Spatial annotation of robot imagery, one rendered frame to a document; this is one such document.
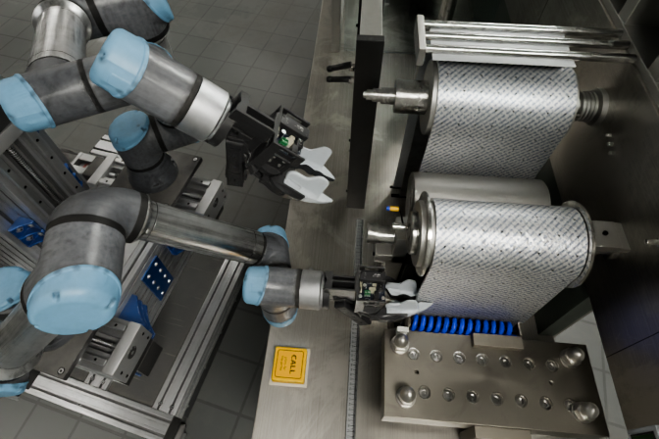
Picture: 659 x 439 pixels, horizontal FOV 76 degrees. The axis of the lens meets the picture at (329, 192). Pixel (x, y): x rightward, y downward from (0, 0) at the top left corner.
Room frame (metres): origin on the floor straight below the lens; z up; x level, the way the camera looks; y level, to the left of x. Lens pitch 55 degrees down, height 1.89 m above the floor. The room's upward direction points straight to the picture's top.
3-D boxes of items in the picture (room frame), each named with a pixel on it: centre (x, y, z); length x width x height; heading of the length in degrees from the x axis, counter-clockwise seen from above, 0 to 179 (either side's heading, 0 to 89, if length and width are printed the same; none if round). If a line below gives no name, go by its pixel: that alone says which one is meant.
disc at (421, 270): (0.36, -0.16, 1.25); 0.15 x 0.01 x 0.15; 175
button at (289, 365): (0.22, 0.09, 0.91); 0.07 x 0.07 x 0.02; 85
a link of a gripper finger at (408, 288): (0.32, -0.16, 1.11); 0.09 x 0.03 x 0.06; 87
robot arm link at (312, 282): (0.32, 0.03, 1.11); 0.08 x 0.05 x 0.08; 175
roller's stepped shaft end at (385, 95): (0.62, -0.10, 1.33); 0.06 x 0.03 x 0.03; 85
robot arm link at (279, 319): (0.34, 0.11, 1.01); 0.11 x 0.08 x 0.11; 10
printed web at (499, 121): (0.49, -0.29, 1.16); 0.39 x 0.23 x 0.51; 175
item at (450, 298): (0.29, -0.28, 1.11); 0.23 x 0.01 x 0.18; 85
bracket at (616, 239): (0.34, -0.46, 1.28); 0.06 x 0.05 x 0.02; 85
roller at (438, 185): (0.47, -0.29, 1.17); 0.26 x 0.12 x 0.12; 85
